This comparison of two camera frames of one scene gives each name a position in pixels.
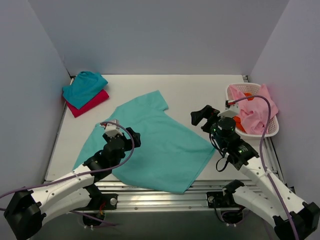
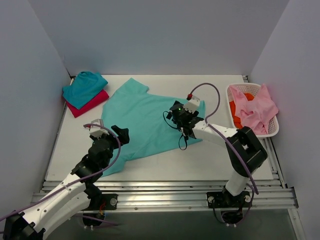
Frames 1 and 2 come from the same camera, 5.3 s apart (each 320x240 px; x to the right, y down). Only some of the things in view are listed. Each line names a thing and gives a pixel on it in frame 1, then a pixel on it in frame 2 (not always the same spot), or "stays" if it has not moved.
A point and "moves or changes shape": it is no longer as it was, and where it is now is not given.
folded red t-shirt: (103, 96) stays
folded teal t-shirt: (85, 85) stays
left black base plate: (111, 200) stays
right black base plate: (221, 199) stays
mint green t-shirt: (169, 156) moves or changes shape
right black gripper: (208, 120) → (175, 113)
